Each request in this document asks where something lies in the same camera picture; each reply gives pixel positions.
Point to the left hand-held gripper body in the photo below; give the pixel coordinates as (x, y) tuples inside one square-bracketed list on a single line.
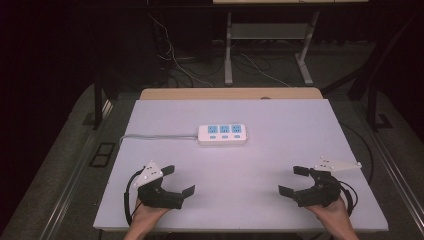
[(156, 195)]

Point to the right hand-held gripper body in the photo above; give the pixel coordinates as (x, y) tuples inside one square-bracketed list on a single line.
[(318, 191)]

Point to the person's left hand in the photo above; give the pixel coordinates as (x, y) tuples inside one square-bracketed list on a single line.
[(146, 215)]

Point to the person's right hand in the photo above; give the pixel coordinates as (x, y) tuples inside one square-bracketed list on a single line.
[(328, 213)]

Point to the white table board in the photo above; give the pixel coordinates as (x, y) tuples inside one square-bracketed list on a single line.
[(253, 160)]

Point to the white power strip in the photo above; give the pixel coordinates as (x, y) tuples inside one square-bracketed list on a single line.
[(222, 135)]

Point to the wooden table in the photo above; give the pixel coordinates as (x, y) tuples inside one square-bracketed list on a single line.
[(230, 93)]

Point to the black metal stand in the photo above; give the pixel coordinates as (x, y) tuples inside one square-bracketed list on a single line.
[(373, 83), (98, 100)]

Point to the black rectangular floor frame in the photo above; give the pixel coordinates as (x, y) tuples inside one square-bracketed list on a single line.
[(101, 155)]

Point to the aluminium floor rail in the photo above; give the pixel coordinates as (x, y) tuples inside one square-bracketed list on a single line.
[(71, 173), (396, 180)]

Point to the grey metal stand frame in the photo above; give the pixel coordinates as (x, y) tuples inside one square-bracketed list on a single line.
[(266, 31)]

